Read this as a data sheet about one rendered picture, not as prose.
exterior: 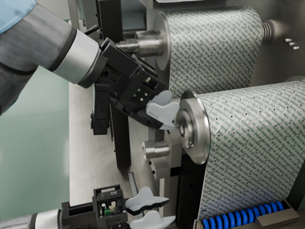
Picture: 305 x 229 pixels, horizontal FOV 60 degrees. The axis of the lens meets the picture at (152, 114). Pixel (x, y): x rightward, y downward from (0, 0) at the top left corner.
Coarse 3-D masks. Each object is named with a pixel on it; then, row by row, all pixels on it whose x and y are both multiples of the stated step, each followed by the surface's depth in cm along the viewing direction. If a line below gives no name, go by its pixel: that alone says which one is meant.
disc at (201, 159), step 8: (184, 96) 54; (192, 96) 49; (200, 104) 47; (200, 112) 47; (208, 128) 45; (208, 136) 45; (208, 144) 46; (208, 152) 47; (192, 160) 55; (200, 160) 50
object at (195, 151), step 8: (184, 104) 51; (192, 104) 49; (192, 112) 48; (192, 120) 48; (200, 120) 47; (200, 128) 47; (200, 136) 47; (200, 144) 48; (192, 152) 51; (200, 152) 49
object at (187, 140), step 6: (180, 114) 52; (186, 114) 50; (180, 120) 52; (186, 120) 49; (180, 126) 53; (186, 126) 49; (192, 126) 49; (180, 132) 53; (186, 132) 50; (192, 132) 49; (180, 138) 54; (186, 138) 50; (192, 138) 49; (186, 144) 51; (192, 144) 50
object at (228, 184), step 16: (304, 144) 55; (224, 160) 51; (240, 160) 52; (256, 160) 53; (272, 160) 55; (288, 160) 56; (208, 176) 52; (224, 176) 54; (240, 176) 55; (256, 176) 57; (272, 176) 58; (288, 176) 60; (208, 192) 55; (224, 192) 57; (240, 192) 58; (256, 192) 60; (272, 192) 62; (288, 192) 64; (208, 208) 59; (224, 208) 60; (240, 208) 62
